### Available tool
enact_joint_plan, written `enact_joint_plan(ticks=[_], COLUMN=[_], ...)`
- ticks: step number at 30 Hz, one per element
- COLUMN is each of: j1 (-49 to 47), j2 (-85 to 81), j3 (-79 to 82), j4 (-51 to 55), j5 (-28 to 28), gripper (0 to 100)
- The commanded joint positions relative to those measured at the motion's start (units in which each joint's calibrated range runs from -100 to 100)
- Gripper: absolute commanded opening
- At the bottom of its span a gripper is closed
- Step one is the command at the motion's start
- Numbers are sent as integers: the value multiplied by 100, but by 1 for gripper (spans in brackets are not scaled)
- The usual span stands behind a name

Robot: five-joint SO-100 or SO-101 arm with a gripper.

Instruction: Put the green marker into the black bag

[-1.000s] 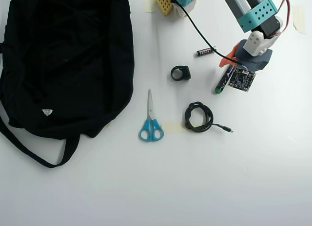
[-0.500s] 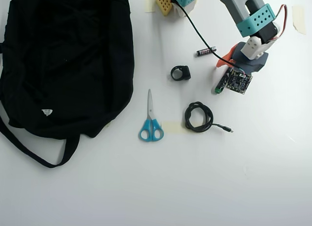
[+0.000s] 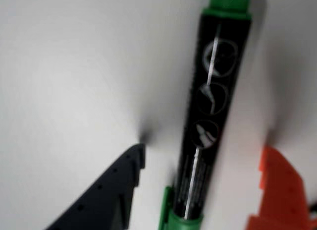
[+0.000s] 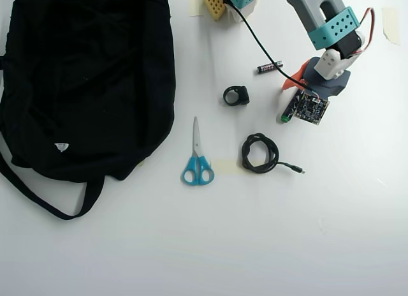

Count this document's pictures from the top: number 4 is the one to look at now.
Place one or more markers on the black fabric bag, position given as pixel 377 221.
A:
pixel 83 85

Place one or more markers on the black AAA battery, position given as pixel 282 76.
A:
pixel 267 68

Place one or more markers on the yellow perforated base block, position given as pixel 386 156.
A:
pixel 214 5

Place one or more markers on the long masking tape strip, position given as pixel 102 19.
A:
pixel 224 166

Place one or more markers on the tiny masking tape scrap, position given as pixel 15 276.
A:
pixel 141 163

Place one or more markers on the white and teal robot arm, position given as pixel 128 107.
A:
pixel 312 9

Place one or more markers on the green marker pen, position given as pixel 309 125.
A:
pixel 288 112

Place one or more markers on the camera circuit board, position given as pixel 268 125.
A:
pixel 310 109

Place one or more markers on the torn masking tape piece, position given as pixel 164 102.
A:
pixel 391 23

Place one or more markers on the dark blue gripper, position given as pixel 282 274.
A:
pixel 291 80

